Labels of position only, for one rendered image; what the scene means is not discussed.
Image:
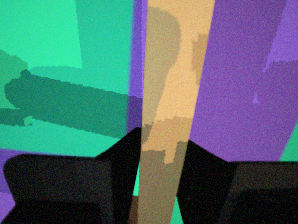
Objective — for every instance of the long wooden rail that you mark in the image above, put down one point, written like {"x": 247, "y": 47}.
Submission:
{"x": 175, "y": 46}

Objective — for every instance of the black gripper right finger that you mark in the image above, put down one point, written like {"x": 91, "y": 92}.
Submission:
{"x": 209, "y": 186}

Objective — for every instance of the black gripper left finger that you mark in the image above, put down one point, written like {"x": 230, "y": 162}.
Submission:
{"x": 107, "y": 179}

